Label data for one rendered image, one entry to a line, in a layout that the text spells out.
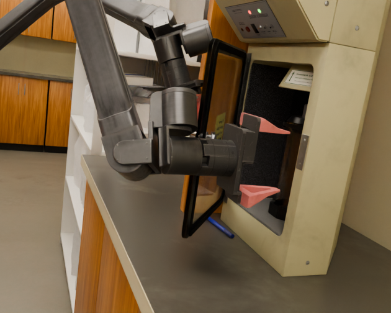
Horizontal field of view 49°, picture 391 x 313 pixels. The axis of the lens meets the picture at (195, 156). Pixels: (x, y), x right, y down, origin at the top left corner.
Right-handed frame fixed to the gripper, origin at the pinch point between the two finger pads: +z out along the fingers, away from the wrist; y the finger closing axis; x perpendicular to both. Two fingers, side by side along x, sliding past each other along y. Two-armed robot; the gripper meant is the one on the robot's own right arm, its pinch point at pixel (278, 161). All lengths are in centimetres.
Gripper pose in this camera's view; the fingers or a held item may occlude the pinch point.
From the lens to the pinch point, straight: 71.0
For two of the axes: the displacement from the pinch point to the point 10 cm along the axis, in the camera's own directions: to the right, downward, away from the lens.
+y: 1.3, -9.7, -1.9
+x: -3.5, -2.3, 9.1
